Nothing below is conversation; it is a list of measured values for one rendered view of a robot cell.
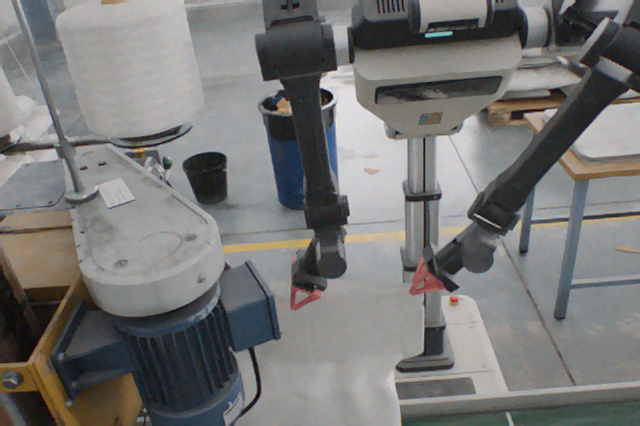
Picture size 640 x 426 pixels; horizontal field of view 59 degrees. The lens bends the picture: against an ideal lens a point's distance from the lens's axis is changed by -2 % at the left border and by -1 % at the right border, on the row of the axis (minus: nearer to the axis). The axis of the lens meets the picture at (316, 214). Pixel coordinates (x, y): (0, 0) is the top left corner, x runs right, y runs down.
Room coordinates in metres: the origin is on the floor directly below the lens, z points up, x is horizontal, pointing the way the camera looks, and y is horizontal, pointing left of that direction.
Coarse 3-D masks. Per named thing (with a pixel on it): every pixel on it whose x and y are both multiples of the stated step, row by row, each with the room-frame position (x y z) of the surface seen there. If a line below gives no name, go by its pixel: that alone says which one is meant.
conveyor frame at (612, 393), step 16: (608, 384) 1.13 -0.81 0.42; (624, 384) 1.12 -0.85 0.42; (400, 400) 1.16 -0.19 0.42; (416, 400) 1.16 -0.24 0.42; (432, 400) 1.15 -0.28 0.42; (448, 400) 1.14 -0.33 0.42; (464, 400) 1.14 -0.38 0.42; (480, 400) 1.13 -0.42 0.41; (496, 400) 1.13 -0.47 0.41; (512, 400) 1.13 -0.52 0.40; (528, 400) 1.13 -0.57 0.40; (544, 400) 1.13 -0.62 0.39; (560, 400) 1.12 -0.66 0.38; (576, 400) 1.12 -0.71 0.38; (592, 400) 1.12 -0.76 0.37; (608, 400) 1.12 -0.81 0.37; (624, 400) 1.11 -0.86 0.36; (416, 416) 1.14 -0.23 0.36; (432, 416) 1.14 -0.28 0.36; (448, 416) 1.14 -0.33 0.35
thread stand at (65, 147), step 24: (24, 24) 0.77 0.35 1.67; (48, 96) 0.77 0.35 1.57; (0, 144) 0.77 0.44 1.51; (24, 144) 0.78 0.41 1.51; (48, 144) 0.77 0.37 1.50; (72, 144) 0.77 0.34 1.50; (96, 144) 0.77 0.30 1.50; (120, 144) 0.72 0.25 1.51; (144, 144) 0.71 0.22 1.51; (72, 168) 0.77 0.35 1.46; (72, 192) 0.77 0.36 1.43; (96, 192) 0.77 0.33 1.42
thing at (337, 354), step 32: (288, 288) 0.98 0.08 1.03; (352, 288) 0.96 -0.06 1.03; (384, 288) 0.93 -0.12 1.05; (288, 320) 0.94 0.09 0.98; (320, 320) 0.93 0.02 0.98; (352, 320) 0.93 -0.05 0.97; (384, 320) 0.93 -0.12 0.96; (416, 320) 0.93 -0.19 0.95; (256, 352) 0.96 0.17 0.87; (288, 352) 0.94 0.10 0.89; (320, 352) 0.93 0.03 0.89; (352, 352) 0.93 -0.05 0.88; (384, 352) 0.93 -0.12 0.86; (416, 352) 0.93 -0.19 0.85; (256, 384) 0.92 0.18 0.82; (288, 384) 0.90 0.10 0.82; (320, 384) 0.89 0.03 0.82; (352, 384) 0.88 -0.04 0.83; (384, 384) 0.88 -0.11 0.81; (256, 416) 0.88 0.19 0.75; (288, 416) 0.88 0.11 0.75; (320, 416) 0.86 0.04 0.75; (352, 416) 0.86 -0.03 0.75; (384, 416) 0.87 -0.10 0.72
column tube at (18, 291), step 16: (0, 240) 0.62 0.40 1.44; (0, 256) 0.61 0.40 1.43; (16, 288) 0.61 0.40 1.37; (0, 320) 0.56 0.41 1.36; (32, 320) 0.61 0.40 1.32; (0, 336) 0.54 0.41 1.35; (0, 352) 0.53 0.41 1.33; (16, 352) 0.56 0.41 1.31; (0, 400) 0.51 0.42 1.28; (16, 400) 0.52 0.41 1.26; (32, 400) 0.54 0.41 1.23; (0, 416) 0.51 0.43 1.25; (16, 416) 0.51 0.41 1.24; (32, 416) 0.53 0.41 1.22
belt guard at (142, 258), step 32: (96, 160) 0.90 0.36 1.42; (128, 160) 0.88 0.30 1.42; (160, 192) 0.75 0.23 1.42; (96, 224) 0.68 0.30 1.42; (128, 224) 0.67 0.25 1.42; (160, 224) 0.66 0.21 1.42; (192, 224) 0.65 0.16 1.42; (96, 256) 0.60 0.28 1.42; (128, 256) 0.59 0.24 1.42; (160, 256) 0.58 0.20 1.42; (192, 256) 0.58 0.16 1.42; (96, 288) 0.55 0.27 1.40; (128, 288) 0.53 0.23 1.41; (160, 288) 0.54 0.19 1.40; (192, 288) 0.56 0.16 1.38
